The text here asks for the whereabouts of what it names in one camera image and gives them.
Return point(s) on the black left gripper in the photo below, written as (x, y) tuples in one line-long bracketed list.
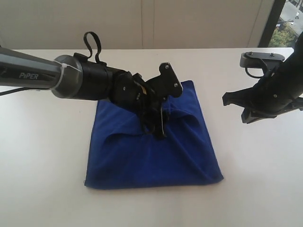
[(145, 98)]

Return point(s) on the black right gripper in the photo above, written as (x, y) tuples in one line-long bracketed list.
[(276, 93)]

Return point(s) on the blue towel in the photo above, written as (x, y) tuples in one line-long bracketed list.
[(121, 156)]

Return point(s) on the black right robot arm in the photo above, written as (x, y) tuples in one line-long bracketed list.
[(278, 90)]

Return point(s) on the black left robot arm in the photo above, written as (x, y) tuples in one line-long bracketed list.
[(76, 77)]

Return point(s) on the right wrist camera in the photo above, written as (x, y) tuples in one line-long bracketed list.
[(260, 60)]

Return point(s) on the black window frame post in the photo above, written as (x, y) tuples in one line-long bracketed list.
[(271, 23)]

